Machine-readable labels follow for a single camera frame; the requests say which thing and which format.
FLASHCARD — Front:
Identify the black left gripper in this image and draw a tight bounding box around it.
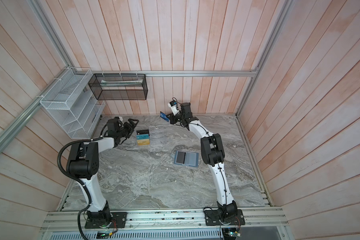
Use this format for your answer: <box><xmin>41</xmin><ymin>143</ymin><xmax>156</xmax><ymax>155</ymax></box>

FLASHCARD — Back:
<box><xmin>116</xmin><ymin>118</ymin><xmax>139</xmax><ymax>139</ymax></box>

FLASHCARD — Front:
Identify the teal VIP card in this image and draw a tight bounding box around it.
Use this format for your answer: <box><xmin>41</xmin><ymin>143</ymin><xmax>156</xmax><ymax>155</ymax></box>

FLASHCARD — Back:
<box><xmin>137</xmin><ymin>134</ymin><xmax>150</xmax><ymax>140</ymax></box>

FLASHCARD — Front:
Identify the beige card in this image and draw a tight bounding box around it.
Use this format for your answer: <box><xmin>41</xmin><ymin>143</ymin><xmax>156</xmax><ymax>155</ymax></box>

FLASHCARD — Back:
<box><xmin>137</xmin><ymin>139</ymin><xmax>151</xmax><ymax>146</ymax></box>

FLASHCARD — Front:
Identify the blue VIP logo card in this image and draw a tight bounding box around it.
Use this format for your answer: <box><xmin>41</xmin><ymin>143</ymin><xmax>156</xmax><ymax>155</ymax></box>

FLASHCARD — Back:
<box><xmin>160</xmin><ymin>112</ymin><xmax>170</xmax><ymax>122</ymax></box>

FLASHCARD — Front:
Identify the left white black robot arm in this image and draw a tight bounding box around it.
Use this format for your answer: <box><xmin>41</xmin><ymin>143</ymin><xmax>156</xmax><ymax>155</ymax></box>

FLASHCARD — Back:
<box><xmin>64</xmin><ymin>117</ymin><xmax>139</xmax><ymax>213</ymax></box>

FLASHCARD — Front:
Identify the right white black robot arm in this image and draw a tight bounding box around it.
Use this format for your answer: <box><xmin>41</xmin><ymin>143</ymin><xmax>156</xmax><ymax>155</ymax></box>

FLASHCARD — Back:
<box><xmin>166</xmin><ymin>98</ymin><xmax>238</xmax><ymax>221</ymax></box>

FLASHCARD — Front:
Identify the clear acrylic card stand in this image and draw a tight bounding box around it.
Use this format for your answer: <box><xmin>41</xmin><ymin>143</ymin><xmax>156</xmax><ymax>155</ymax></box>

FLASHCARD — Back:
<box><xmin>136</xmin><ymin>126</ymin><xmax>166</xmax><ymax>148</ymax></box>

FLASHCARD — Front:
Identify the grey card in holder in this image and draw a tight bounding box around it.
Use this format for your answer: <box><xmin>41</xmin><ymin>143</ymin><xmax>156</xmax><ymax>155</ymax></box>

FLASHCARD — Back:
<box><xmin>175</xmin><ymin>151</ymin><xmax>186</xmax><ymax>165</ymax></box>

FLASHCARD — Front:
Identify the black mesh basket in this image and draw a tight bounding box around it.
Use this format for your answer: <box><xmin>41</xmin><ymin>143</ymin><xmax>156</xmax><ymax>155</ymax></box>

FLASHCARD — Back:
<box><xmin>89</xmin><ymin>73</ymin><xmax>148</xmax><ymax>101</ymax></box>

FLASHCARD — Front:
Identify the white ventilation grille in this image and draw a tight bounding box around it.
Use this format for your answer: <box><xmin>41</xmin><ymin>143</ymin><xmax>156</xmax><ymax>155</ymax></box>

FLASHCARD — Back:
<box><xmin>47</xmin><ymin>229</ymin><xmax>224</xmax><ymax>240</ymax></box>

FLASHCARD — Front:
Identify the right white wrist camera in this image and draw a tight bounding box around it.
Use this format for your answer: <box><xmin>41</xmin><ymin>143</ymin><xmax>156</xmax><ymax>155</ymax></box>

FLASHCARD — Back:
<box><xmin>168</xmin><ymin>100</ymin><xmax>180</xmax><ymax>116</ymax></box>

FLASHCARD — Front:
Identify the left black corrugated cable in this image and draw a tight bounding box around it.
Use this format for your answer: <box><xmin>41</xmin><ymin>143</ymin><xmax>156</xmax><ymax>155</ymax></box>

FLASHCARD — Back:
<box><xmin>56</xmin><ymin>136</ymin><xmax>106</xmax><ymax>240</ymax></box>

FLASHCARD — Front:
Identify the white wire mesh shelf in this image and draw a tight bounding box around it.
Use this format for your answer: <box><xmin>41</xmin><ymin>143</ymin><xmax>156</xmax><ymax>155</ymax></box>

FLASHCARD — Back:
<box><xmin>40</xmin><ymin>68</ymin><xmax>106</xmax><ymax>139</ymax></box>

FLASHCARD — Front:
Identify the aluminium frame rail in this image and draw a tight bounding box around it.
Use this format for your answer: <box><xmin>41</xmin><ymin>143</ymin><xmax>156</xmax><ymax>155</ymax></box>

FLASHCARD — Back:
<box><xmin>0</xmin><ymin>1</ymin><xmax>285</xmax><ymax>134</ymax></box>

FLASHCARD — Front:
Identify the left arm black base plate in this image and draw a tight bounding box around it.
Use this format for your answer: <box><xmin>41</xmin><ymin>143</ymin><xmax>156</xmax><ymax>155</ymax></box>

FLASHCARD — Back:
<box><xmin>85</xmin><ymin>212</ymin><xmax>127</xmax><ymax>229</ymax></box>

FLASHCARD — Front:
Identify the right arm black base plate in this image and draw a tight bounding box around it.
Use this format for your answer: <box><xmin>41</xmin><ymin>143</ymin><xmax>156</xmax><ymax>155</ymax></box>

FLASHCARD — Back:
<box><xmin>203</xmin><ymin>209</ymin><xmax>246</xmax><ymax>226</ymax></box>

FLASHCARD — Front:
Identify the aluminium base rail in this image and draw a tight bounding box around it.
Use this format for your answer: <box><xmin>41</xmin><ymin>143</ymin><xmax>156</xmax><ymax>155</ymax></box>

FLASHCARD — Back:
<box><xmin>40</xmin><ymin>207</ymin><xmax>289</xmax><ymax>232</ymax></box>

